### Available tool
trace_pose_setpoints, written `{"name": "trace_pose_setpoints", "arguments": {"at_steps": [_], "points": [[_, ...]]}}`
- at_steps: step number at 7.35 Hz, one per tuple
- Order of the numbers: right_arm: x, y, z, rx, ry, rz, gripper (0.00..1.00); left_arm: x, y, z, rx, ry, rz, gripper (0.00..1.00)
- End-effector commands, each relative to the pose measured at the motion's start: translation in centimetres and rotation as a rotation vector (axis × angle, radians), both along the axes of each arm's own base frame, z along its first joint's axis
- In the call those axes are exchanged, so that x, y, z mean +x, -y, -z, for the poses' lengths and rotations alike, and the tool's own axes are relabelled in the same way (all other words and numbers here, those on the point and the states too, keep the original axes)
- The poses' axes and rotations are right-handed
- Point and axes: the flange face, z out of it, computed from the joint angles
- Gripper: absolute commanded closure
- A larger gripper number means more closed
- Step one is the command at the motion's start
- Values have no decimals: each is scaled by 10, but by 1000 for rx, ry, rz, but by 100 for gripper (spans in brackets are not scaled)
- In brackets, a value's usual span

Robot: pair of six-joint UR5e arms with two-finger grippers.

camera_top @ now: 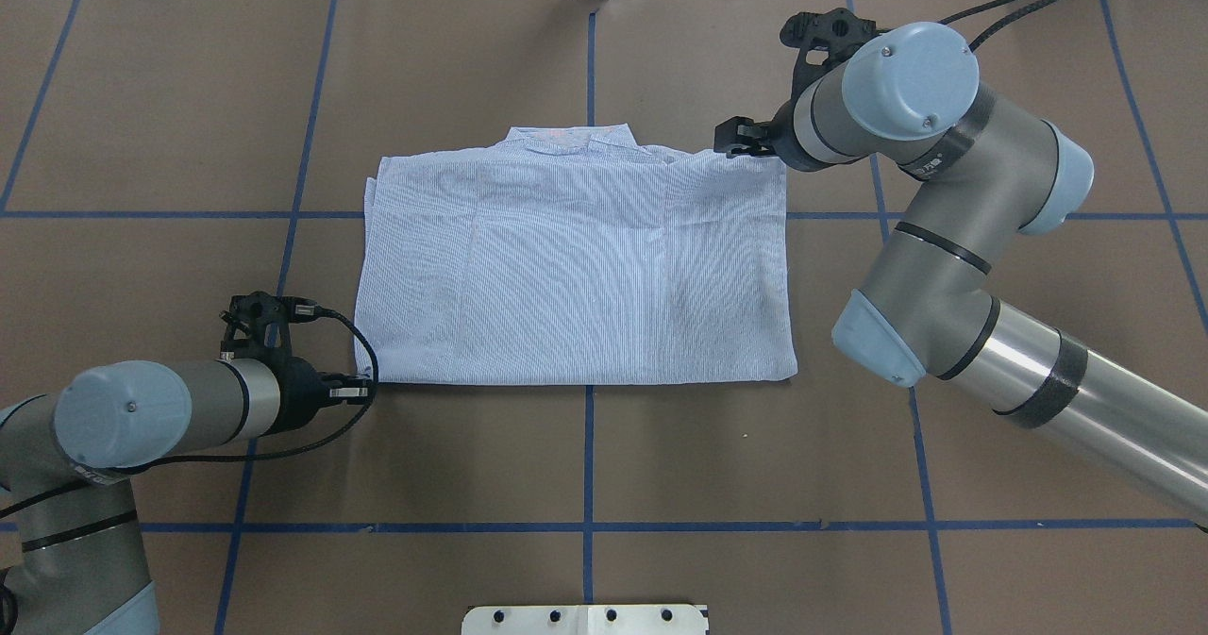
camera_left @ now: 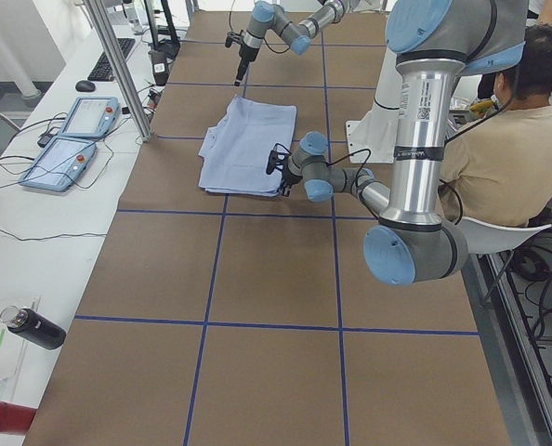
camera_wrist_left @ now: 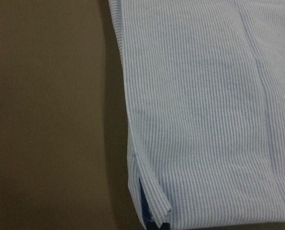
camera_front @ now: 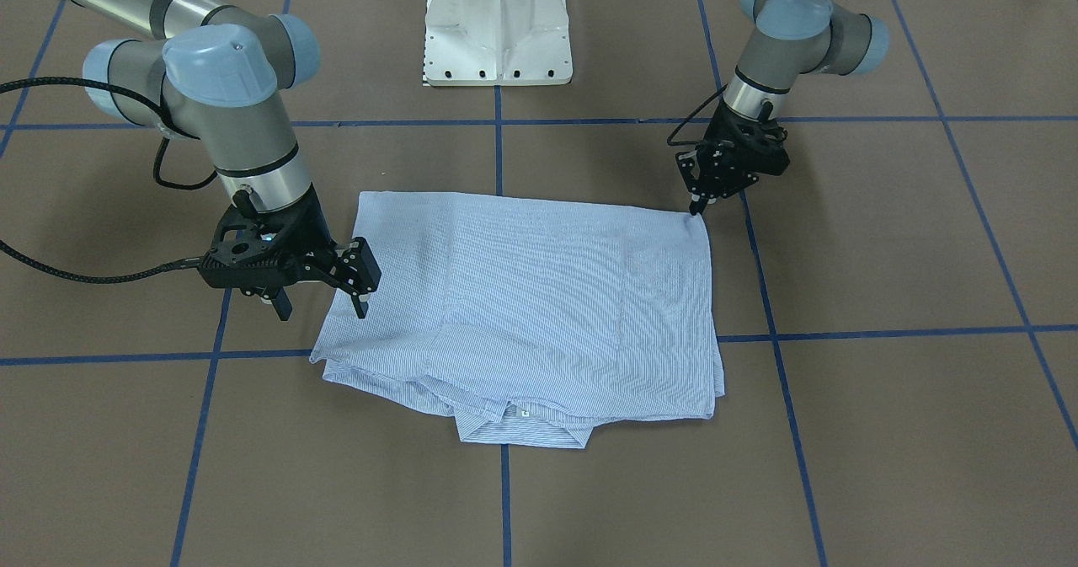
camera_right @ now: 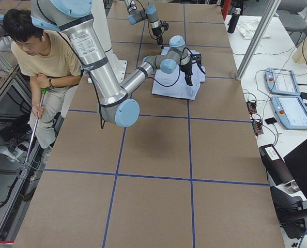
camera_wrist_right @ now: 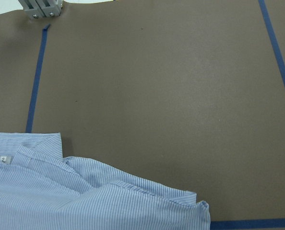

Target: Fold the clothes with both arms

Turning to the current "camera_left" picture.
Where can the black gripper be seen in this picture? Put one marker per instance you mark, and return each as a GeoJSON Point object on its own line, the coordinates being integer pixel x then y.
{"type": "Point", "coordinates": [244, 55]}
{"type": "Point", "coordinates": [287, 178]}

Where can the light blue striped shirt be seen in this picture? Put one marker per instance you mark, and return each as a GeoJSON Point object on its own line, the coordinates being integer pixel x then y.
{"type": "Point", "coordinates": [236, 150]}

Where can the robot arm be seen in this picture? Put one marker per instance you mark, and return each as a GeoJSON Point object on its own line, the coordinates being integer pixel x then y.
{"type": "Point", "coordinates": [434, 43]}
{"type": "Point", "coordinates": [267, 16]}

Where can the upper teach pendant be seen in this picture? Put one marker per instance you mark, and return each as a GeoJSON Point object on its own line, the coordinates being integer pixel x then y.
{"type": "Point", "coordinates": [91, 117]}

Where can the teach pendant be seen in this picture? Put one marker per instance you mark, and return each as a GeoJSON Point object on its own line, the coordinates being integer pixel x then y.
{"type": "Point", "coordinates": [61, 162]}
{"type": "Point", "coordinates": [91, 117]}

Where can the black computer mouse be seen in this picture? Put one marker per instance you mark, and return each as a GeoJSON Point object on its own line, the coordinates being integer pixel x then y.
{"type": "Point", "coordinates": [85, 86]}

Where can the white chair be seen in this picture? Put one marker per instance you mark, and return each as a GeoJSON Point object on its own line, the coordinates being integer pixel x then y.
{"type": "Point", "coordinates": [485, 239]}

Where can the lower teach pendant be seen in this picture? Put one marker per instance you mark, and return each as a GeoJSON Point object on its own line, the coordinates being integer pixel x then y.
{"type": "Point", "coordinates": [61, 162]}

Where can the seated person in beige shirt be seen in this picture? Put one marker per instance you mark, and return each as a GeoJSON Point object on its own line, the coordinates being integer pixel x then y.
{"type": "Point", "coordinates": [500, 172]}

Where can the black water bottle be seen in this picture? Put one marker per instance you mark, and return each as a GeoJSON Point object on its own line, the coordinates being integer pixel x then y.
{"type": "Point", "coordinates": [33, 327]}

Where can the red cylinder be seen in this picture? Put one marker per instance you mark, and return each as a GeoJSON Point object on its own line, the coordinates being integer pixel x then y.
{"type": "Point", "coordinates": [15, 419]}

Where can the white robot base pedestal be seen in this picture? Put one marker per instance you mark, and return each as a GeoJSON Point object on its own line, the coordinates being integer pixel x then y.
{"type": "Point", "coordinates": [372, 139]}

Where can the aluminium frame post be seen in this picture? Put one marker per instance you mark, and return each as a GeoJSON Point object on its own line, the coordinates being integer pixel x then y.
{"type": "Point", "coordinates": [110, 45]}

